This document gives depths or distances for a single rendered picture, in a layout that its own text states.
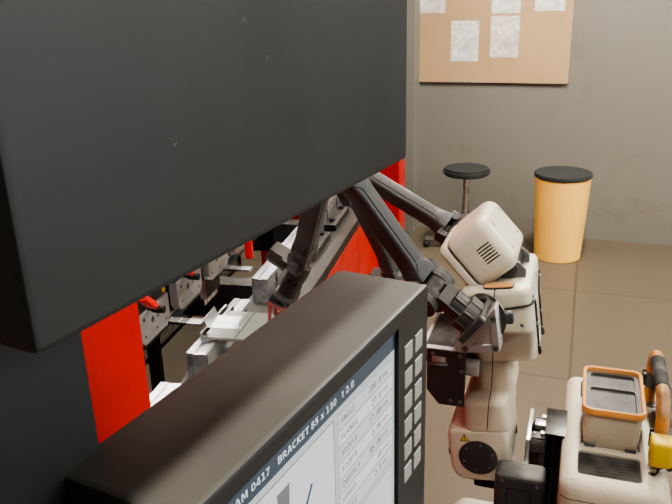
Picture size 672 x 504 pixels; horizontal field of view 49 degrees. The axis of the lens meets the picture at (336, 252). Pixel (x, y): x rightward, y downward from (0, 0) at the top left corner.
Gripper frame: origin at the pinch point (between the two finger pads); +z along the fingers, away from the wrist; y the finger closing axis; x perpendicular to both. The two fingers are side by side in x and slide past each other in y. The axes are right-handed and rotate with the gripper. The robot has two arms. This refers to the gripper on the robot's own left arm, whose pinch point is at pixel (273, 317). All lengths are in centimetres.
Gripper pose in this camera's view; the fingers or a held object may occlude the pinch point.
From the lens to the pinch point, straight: 214.1
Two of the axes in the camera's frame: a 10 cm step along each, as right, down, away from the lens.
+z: -4.5, 8.0, 4.0
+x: 8.6, 5.1, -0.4
